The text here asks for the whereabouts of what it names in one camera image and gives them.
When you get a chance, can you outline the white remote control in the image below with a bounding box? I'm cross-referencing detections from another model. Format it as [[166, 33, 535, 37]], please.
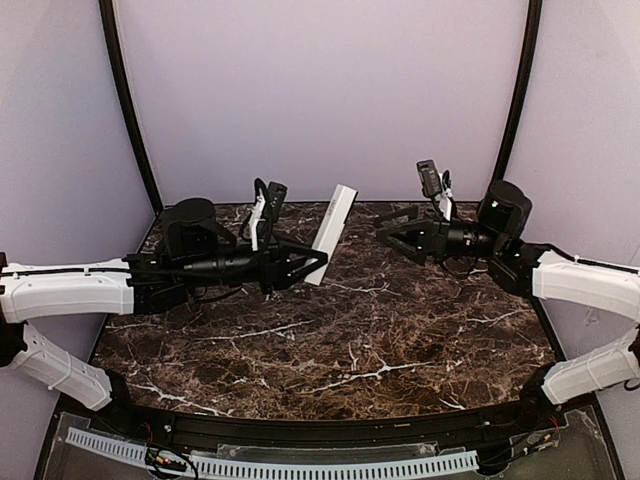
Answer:
[[304, 184, 358, 286]]

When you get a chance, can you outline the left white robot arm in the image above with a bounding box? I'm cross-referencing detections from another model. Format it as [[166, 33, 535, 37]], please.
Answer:
[[1, 198, 329, 411]]

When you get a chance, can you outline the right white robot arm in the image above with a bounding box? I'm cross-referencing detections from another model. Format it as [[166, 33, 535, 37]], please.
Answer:
[[374, 180, 639, 409]]

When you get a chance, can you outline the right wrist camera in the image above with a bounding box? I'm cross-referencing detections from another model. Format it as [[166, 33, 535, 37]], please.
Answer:
[[416, 159, 457, 220]]

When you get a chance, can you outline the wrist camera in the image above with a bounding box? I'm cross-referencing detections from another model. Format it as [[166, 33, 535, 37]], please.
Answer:
[[416, 159, 457, 220], [248, 178, 288, 252]]

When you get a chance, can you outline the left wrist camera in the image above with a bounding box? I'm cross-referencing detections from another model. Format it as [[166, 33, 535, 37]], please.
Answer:
[[248, 178, 288, 252]]

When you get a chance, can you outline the black front rail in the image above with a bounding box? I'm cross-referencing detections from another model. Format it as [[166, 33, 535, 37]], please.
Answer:
[[59, 389, 566, 451]]

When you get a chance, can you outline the right grey cable duct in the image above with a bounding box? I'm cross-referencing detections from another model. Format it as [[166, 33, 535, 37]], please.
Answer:
[[191, 451, 479, 480]]

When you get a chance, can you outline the grey cable duct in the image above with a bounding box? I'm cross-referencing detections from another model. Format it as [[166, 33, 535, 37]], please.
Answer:
[[64, 427, 201, 476], [191, 451, 479, 480]]

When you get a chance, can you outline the right black frame post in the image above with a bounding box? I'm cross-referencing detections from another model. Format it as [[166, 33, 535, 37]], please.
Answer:
[[488, 0, 544, 186]]

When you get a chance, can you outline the black frame post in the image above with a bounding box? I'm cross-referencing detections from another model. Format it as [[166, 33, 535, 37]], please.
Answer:
[[98, 0, 164, 216], [488, 0, 544, 186]]

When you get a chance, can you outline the left grey cable duct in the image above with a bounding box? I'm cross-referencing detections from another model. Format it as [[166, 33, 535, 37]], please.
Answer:
[[64, 427, 201, 476]]

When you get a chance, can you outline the left black frame post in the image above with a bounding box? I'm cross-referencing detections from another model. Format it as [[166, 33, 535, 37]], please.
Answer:
[[98, 0, 164, 216]]

